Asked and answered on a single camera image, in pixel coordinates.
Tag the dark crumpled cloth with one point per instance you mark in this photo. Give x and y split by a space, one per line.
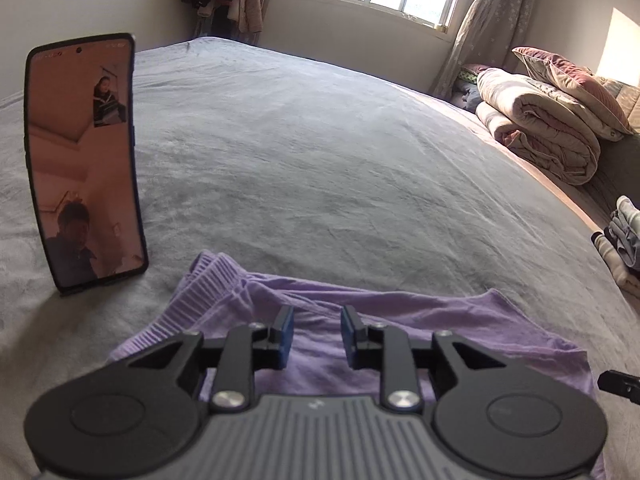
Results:
467 92

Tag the maroon pillow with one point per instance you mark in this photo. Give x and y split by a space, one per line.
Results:
575 85

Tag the pink folded quilt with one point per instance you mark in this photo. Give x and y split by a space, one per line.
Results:
540 125

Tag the beige folded garment dark stripe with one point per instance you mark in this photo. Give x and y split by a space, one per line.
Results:
617 267

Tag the black smartphone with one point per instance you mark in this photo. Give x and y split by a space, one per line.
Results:
80 170

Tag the patterned beige curtain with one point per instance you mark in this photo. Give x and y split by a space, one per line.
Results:
480 25

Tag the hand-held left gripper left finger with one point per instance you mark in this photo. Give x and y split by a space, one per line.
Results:
286 336

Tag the quilted grey-brown bedspread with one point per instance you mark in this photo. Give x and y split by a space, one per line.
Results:
620 170

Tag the purple pants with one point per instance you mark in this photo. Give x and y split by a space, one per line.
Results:
325 305

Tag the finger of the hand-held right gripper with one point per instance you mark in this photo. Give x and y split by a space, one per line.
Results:
622 385

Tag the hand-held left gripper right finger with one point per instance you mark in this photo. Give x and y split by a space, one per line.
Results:
348 338

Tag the grey folded garment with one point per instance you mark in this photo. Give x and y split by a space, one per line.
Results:
625 242

